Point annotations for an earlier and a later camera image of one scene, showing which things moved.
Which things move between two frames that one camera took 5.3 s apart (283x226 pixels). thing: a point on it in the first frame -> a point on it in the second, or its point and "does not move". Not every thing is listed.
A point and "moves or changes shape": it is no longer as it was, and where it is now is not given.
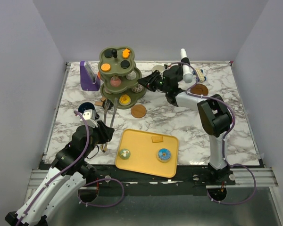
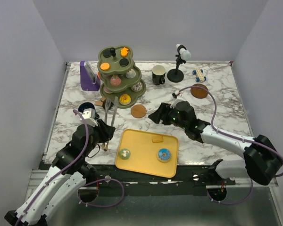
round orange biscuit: x=105 y=67 does not move
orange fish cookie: x=126 y=53 moves or changes shape
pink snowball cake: x=115 y=81 does not move
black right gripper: x=147 y=81 -> x=155 y=116
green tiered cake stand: x=117 y=66 does not move
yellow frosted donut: x=125 y=100 does not move
